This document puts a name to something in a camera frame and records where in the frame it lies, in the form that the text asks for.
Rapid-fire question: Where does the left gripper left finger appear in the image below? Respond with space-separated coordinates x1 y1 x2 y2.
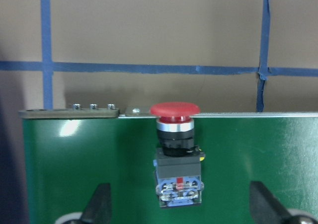
79 183 111 224

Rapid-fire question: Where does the green conveyor belt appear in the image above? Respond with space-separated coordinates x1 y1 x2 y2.
19 104 318 224

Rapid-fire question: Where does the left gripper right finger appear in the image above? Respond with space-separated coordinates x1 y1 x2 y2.
249 180 316 224

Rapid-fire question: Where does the red mushroom push button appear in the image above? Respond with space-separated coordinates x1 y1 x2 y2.
150 102 205 208

